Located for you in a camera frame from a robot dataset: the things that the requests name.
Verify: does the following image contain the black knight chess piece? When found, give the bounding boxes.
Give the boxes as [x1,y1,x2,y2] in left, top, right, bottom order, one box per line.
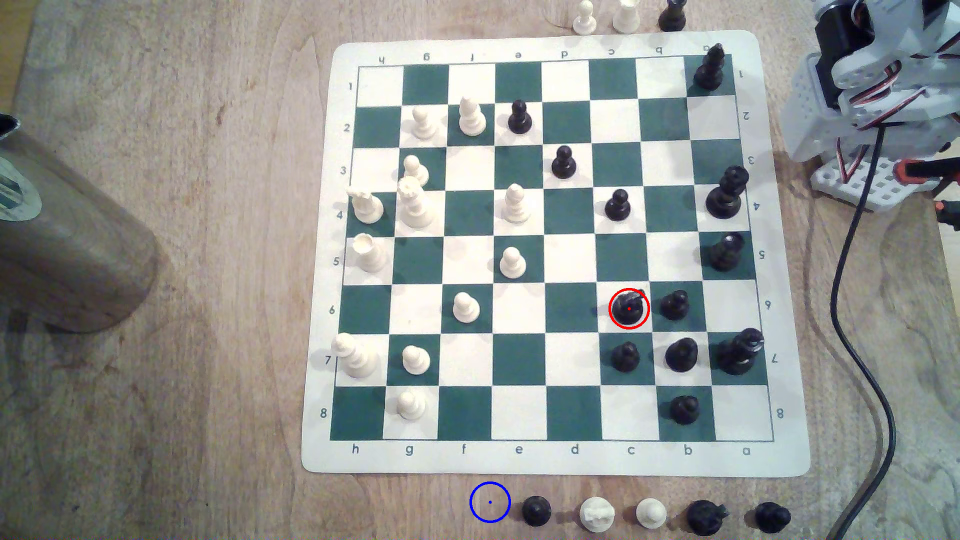
[687,500,731,537]
[611,291,648,327]

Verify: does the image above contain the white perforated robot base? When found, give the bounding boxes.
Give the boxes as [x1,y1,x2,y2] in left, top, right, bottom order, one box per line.
[810,153,939,213]

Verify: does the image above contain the green white chess mat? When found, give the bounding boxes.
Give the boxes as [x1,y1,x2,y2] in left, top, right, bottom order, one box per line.
[301,30,813,477]

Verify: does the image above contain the white knight chess piece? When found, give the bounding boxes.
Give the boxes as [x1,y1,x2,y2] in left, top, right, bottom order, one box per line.
[346,186,385,225]

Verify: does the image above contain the white bishop chess piece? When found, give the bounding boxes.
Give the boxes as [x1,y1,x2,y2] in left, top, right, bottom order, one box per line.
[456,95,488,138]

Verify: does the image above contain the black bishop chess piece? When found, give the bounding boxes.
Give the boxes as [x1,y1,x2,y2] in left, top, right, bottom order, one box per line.
[665,337,699,373]
[693,43,727,92]

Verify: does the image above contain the black queen chess piece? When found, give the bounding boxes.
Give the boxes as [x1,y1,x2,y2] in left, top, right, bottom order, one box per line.
[705,165,750,220]

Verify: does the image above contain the black king chess piece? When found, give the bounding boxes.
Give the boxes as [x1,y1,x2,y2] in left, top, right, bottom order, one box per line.
[716,327,766,376]

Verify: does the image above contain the white pawn e4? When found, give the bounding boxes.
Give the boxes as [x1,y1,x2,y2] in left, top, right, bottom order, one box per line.
[501,183,532,225]

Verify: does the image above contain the captured white rook bottom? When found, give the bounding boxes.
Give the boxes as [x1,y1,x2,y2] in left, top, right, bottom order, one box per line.
[579,497,617,534]

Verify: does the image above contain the orange black clamp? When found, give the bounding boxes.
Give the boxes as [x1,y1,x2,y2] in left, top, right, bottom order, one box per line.
[894,157,960,186]

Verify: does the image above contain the black camera cable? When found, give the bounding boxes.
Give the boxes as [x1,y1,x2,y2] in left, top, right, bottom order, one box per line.
[825,123,897,540]

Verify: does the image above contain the wooden cylindrical post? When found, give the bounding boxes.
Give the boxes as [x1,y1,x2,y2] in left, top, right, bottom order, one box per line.
[0,112,162,335]

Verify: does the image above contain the red white servo wires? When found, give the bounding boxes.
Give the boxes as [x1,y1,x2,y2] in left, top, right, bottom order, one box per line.
[832,60,960,185]

